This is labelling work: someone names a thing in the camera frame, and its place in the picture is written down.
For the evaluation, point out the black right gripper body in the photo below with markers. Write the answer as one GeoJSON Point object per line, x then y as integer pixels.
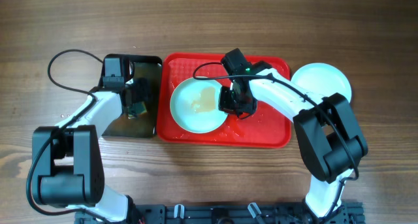
{"type": "Point", "coordinates": [231, 101]}

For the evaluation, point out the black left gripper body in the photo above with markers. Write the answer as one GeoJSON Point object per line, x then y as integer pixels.
{"type": "Point", "coordinates": [141, 88]}

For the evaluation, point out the green and yellow scrub sponge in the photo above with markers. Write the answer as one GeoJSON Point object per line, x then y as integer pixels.
{"type": "Point", "coordinates": [136, 109]}

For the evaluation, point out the white plate with ketchup streak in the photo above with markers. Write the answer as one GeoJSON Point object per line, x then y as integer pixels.
{"type": "Point", "coordinates": [194, 106]}

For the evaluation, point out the white plate with ketchup blob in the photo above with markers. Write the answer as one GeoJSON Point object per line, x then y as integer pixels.
{"type": "Point", "coordinates": [323, 79]}

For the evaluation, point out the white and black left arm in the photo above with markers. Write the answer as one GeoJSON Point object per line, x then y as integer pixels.
{"type": "Point", "coordinates": [66, 175]}

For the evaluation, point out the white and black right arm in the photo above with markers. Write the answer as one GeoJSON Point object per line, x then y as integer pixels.
{"type": "Point", "coordinates": [317, 101]}

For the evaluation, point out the black water tray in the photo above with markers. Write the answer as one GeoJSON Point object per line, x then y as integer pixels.
{"type": "Point", "coordinates": [144, 126]}

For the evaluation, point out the red plastic serving tray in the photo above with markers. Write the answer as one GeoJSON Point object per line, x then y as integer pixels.
{"type": "Point", "coordinates": [267, 128]}

